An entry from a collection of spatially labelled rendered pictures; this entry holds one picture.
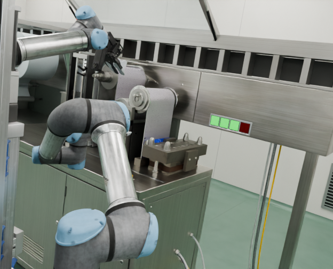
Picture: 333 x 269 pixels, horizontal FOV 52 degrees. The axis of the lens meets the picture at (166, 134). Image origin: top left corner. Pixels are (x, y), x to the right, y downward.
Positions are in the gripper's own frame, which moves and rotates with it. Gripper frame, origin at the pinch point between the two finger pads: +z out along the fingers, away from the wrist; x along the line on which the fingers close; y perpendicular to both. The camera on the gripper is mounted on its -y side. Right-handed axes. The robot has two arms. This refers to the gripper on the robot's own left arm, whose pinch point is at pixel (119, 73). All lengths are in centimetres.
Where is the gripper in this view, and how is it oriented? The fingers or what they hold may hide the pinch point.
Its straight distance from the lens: 169.7
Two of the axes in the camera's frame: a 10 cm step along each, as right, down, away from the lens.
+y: 4.9, -7.9, 3.7
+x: -8.0, -2.3, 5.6
